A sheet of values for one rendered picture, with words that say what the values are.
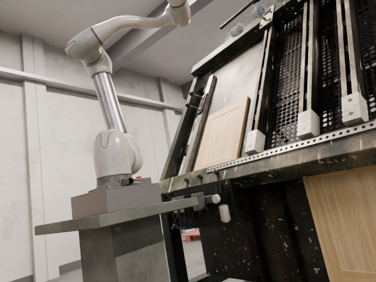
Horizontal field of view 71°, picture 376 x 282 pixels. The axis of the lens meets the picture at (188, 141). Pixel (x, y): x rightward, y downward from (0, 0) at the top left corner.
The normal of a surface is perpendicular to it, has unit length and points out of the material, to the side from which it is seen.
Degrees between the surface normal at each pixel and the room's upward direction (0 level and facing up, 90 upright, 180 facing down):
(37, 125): 90
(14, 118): 90
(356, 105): 59
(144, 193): 90
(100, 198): 90
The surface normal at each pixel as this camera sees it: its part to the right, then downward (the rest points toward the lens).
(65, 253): 0.75, -0.26
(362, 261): -0.77, 0.00
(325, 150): -0.75, -0.49
